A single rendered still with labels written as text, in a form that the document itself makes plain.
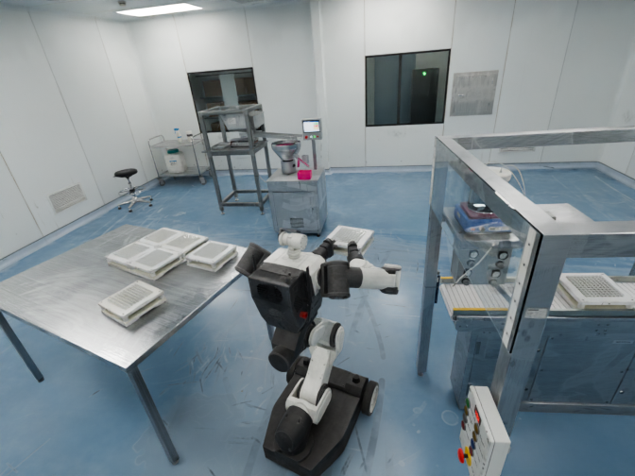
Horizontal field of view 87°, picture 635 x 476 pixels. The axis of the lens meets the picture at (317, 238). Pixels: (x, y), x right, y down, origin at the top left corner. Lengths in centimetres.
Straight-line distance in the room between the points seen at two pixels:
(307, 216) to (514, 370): 336
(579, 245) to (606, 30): 646
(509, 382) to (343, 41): 600
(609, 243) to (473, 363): 139
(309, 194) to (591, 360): 293
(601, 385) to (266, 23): 640
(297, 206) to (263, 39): 360
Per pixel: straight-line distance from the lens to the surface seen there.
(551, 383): 245
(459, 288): 203
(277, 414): 221
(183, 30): 743
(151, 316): 205
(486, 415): 114
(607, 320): 214
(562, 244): 87
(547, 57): 696
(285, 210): 416
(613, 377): 255
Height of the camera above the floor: 196
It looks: 28 degrees down
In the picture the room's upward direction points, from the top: 5 degrees counter-clockwise
